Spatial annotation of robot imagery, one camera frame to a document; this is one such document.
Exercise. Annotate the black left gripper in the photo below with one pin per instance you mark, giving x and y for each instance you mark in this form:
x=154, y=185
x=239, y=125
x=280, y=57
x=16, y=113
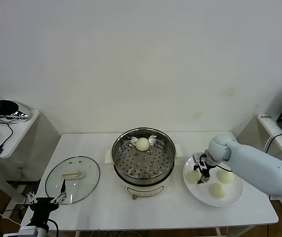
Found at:
x=42, y=205

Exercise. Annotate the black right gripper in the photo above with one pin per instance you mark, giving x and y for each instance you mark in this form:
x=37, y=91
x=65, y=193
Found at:
x=202, y=158

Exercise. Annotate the white steamed baozi bun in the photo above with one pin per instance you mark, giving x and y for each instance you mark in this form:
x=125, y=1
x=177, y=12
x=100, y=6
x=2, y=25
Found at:
x=142, y=144
x=218, y=190
x=226, y=177
x=194, y=176

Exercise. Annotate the round glass pot lid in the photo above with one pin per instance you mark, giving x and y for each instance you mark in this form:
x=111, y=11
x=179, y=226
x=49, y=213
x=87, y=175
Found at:
x=81, y=182

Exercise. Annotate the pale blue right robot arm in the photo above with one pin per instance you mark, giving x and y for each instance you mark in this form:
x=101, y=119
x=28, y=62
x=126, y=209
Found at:
x=254, y=160

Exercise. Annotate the stainless steel steamer basket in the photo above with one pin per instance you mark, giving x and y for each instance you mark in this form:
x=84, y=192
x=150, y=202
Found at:
x=143, y=163

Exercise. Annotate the white round plate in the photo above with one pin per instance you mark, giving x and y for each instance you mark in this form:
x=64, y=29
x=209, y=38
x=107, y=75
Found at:
x=192, y=192

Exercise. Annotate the cream electric cooking pot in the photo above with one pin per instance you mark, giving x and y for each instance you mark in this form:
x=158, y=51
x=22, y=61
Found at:
x=143, y=191

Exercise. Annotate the white side table with mouse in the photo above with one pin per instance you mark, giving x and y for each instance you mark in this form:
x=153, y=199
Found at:
x=20, y=128

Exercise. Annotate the white side table with label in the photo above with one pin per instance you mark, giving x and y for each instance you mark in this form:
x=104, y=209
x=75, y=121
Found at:
x=266, y=124

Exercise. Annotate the small printed table label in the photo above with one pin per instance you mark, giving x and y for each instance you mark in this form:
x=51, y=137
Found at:
x=266, y=117

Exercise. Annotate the chrome and black headset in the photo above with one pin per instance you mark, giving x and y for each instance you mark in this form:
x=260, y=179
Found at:
x=5, y=108

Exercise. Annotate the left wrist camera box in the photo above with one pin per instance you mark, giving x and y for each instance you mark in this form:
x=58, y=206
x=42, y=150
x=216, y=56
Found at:
x=27, y=232

